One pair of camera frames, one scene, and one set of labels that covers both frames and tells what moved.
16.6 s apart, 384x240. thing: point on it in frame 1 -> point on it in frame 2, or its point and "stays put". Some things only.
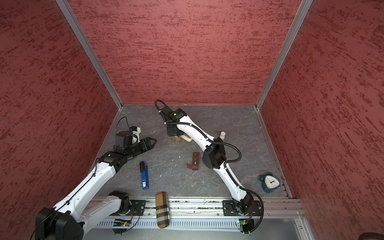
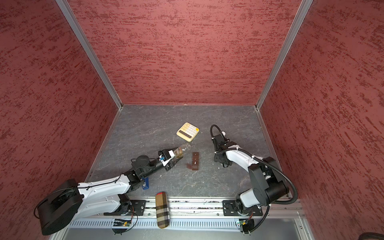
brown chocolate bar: [195, 162] stays put
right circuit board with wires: [243, 222] stays put
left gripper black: [144, 144] -> [167, 167]
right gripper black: [171, 132] -> [216, 159]
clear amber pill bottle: [177, 140] -> [179, 152]
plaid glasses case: [162, 210] stays put
